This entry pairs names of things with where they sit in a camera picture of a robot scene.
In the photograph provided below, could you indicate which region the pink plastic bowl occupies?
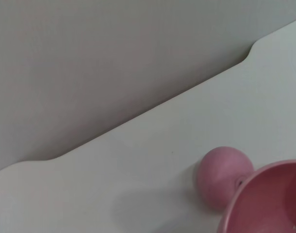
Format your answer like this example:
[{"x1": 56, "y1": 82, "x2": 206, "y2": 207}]
[{"x1": 215, "y1": 159, "x2": 296, "y2": 233}]

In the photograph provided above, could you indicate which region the pink toy peach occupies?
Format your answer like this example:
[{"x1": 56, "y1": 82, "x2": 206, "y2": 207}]
[{"x1": 194, "y1": 146, "x2": 255, "y2": 212}]

